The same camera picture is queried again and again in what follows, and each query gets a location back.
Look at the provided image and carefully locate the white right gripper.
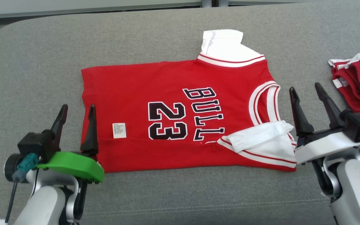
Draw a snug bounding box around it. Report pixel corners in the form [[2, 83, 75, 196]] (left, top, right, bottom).
[[289, 82, 360, 165]]

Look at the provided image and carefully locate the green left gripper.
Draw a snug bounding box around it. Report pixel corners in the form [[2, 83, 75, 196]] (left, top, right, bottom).
[[36, 104, 105, 184]]

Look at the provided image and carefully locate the red Bulls 23 jersey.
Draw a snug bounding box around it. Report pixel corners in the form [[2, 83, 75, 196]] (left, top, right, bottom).
[[80, 29, 298, 173]]

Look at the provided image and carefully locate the grey fabric sofa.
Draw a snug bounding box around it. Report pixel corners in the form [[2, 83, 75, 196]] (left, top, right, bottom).
[[0, 0, 360, 225]]

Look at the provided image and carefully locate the left cable with teal connector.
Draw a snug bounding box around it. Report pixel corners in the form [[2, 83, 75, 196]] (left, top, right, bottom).
[[5, 153, 40, 223]]

